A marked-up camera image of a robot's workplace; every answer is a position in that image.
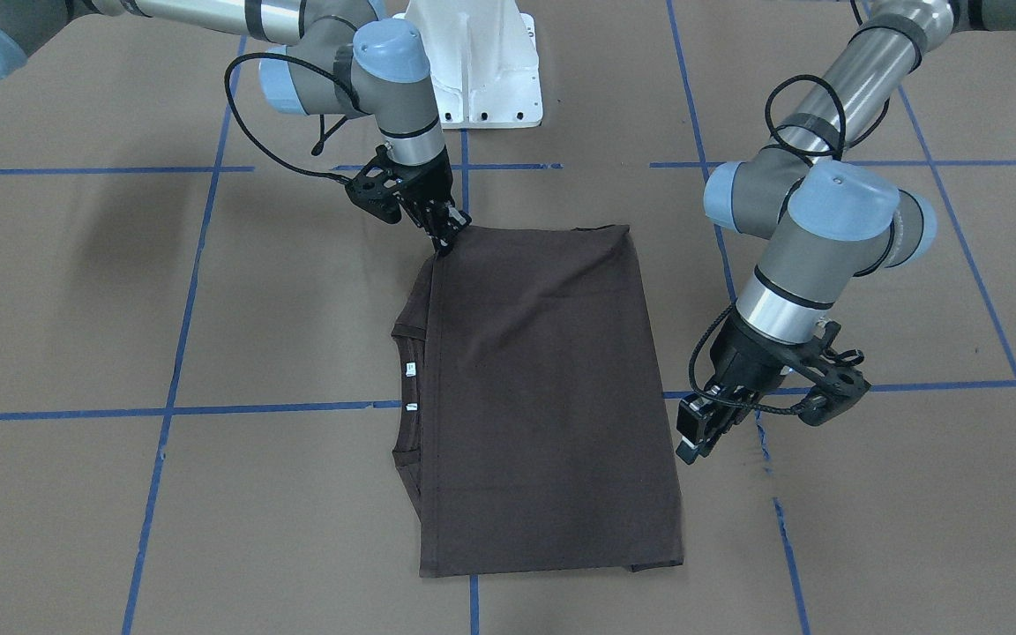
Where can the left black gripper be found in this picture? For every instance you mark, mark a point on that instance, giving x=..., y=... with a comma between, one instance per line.
x=748, y=354

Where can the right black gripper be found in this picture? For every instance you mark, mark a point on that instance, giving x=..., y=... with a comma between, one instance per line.
x=428, y=186

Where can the brown t-shirt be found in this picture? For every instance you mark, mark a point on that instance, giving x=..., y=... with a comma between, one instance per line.
x=533, y=435

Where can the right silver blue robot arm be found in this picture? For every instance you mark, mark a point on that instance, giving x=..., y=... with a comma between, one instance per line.
x=346, y=59

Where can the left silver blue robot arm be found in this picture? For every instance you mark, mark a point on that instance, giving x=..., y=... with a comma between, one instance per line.
x=825, y=222

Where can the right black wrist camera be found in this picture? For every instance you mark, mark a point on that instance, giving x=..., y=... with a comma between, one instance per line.
x=375, y=188

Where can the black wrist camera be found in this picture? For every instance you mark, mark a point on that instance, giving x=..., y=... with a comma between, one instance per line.
x=837, y=382
x=375, y=188

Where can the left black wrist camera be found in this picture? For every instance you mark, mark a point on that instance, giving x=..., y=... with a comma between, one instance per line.
x=837, y=382

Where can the white central pedestal column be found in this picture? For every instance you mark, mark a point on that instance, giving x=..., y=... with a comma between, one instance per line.
x=484, y=61

